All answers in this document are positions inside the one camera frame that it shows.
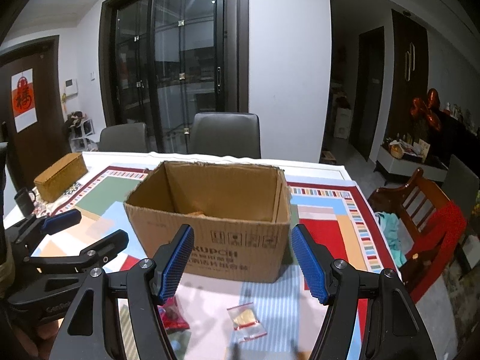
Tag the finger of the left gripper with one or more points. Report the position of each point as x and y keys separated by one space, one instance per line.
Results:
x=95 y=255
x=32 y=229

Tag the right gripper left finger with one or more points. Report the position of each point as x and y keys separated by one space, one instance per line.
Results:
x=170 y=262

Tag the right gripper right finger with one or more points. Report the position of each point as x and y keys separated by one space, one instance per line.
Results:
x=315 y=262

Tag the clear yellow cracker packet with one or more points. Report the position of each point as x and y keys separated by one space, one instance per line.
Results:
x=246 y=324

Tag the gold foil candy packet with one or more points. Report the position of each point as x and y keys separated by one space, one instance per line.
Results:
x=197 y=214

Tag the person left hand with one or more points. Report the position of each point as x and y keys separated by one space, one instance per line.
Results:
x=16 y=344

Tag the black mug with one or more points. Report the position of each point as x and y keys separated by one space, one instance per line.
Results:
x=25 y=200

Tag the red blue snack bag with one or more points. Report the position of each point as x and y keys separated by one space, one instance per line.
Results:
x=171 y=317

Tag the colourful patterned tablecloth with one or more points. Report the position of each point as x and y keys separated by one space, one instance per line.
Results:
x=115 y=311

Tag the brown cardboard box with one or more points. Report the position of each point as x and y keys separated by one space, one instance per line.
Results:
x=245 y=234

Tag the white shoe rack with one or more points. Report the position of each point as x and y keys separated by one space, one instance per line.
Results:
x=80 y=132

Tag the grey chair left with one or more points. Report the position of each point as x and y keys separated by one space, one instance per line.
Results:
x=129 y=138

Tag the grey chair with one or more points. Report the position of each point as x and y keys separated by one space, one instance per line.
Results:
x=129 y=138
x=226 y=134

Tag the red wooden chair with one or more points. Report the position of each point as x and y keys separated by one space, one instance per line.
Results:
x=433 y=221

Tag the red white door poster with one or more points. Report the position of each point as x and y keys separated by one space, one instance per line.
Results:
x=23 y=100

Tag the white low side table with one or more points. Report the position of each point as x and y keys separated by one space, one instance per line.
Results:
x=396 y=169

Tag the grey chair centre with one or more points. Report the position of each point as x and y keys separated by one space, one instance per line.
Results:
x=226 y=134

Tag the red heart balloons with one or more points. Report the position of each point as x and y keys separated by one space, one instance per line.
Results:
x=427 y=107

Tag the black framed glass door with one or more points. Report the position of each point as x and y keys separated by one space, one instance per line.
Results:
x=162 y=62

